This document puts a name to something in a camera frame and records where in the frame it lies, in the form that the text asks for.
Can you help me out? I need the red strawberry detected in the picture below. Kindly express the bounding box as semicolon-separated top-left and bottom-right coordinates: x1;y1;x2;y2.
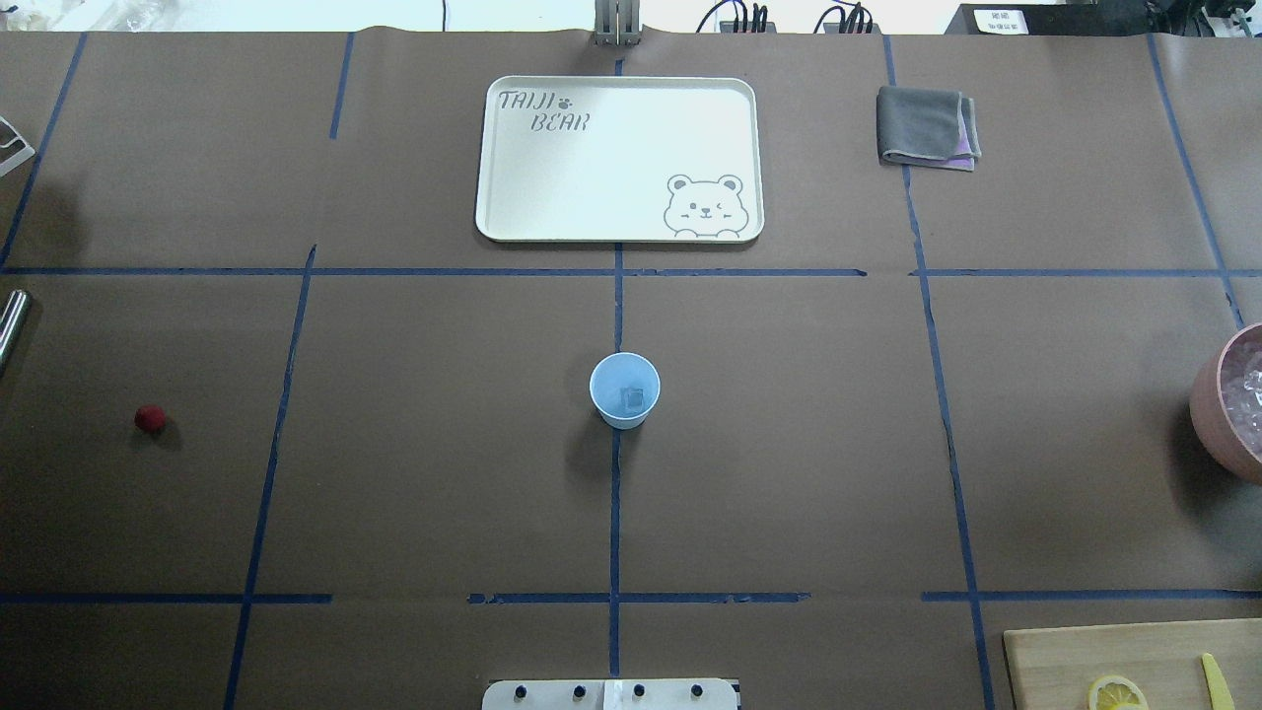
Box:
133;404;168;433

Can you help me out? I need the black cable bundle right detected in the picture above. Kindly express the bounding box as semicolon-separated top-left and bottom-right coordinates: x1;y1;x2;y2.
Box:
814;0;882;37

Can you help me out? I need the pink bowl of ice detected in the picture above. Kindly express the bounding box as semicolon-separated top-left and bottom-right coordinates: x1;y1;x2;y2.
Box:
1189;323;1261;486

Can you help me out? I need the grey and purple folded cloth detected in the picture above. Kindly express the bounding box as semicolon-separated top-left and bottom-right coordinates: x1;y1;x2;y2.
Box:
876;84;982;174

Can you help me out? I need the wooden cutting board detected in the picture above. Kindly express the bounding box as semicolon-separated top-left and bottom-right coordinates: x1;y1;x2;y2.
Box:
1005;617;1261;709

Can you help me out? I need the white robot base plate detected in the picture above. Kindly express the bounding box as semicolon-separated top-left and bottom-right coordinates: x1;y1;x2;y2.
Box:
481;677;742;709

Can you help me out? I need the white bear print tray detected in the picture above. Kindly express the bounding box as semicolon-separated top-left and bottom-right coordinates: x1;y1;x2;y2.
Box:
476;74;766;246

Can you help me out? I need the steel muddler with black tip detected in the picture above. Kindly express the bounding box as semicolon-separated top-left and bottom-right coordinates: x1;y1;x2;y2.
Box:
0;289;32;375

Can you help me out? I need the white wire cup rack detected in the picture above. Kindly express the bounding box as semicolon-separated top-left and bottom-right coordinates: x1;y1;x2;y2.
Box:
0;116;37;178

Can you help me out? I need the black cable bundle left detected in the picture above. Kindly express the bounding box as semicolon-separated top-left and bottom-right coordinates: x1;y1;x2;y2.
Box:
697;0;777;35

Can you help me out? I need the lemon slice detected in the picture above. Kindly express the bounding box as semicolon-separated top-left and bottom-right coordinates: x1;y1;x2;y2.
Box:
1087;673;1150;710

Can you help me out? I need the black box with white label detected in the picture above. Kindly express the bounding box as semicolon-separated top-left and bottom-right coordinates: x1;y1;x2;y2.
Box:
944;1;1164;37

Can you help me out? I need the black cable bundle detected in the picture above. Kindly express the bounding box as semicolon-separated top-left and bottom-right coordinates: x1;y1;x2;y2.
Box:
814;0;882;37
697;0;777;35

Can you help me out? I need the yellow knife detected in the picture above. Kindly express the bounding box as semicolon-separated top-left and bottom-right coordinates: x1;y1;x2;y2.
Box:
1200;653;1235;710

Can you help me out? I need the grey metal post bracket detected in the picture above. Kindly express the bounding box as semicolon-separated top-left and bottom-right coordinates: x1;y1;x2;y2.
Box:
594;0;644;45

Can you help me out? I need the light blue plastic cup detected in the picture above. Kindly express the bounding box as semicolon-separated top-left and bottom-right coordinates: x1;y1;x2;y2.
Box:
588;352;663;431

